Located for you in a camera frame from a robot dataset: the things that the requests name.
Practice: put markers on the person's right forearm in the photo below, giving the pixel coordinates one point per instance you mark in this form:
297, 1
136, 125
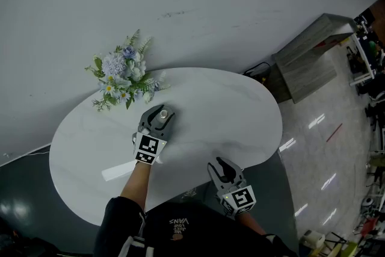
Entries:
251, 222

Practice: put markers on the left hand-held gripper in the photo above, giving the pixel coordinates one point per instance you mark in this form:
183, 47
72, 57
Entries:
147, 147

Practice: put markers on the person's left grey shoe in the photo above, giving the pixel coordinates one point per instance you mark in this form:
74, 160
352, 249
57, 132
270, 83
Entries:
189, 193

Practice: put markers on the white kidney-shaped table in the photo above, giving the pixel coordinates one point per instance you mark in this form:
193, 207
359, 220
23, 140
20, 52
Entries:
216, 117

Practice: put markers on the person's black printed shirt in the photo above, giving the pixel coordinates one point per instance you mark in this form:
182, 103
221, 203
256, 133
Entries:
195, 234

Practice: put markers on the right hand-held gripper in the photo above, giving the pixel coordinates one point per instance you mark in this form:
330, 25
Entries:
239, 198

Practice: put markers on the blue and white flower bouquet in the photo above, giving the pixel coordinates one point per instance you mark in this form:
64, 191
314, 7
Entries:
123, 72

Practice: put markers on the grey wooden shelf cabinet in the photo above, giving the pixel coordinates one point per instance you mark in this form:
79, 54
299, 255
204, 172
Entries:
303, 63

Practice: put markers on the person's left forearm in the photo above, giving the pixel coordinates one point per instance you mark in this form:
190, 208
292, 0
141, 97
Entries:
136, 186

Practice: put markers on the small glass jar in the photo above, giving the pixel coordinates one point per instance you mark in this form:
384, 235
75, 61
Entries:
163, 115

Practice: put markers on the red floor strip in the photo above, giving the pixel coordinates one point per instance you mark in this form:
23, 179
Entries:
334, 132

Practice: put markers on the long white office desk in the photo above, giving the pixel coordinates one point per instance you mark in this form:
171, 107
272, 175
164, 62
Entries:
362, 63

